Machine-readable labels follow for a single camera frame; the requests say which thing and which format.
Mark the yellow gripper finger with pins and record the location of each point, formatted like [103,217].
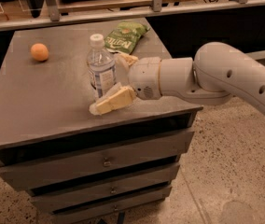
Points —
[125,60]
[116,98]

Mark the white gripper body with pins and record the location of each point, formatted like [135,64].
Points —
[144,77]

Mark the clear plastic water bottle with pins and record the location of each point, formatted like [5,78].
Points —
[101,67]

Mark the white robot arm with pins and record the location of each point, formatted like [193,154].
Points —
[216,73]

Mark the green chip bag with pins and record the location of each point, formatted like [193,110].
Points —
[125,36]

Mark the top grey drawer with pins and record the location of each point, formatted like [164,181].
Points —
[69,166]

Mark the grey drawer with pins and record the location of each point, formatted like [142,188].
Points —
[105,188]
[112,206]
[69,166]

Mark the grey drawer cabinet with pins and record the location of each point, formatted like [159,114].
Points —
[44,108]

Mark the orange fruit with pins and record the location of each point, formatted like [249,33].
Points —
[39,52]

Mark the middle grey drawer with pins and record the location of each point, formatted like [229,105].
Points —
[105,188]

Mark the bottom grey drawer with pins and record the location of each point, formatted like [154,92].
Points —
[112,206]

